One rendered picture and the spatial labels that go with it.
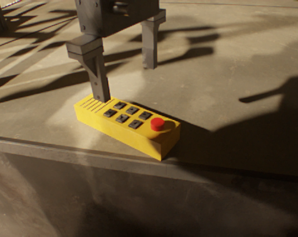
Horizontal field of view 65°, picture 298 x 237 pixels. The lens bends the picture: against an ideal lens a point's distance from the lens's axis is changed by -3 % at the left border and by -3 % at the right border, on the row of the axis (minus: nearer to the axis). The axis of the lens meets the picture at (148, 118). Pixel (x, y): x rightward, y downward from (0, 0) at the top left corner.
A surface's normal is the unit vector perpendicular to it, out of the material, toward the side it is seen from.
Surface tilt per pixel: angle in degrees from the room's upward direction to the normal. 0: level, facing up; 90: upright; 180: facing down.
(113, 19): 90
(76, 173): 90
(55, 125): 0
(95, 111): 0
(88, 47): 90
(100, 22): 90
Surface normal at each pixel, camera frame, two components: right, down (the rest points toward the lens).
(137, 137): -0.57, 0.52
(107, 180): -0.21, 0.61
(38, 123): -0.04, -0.79
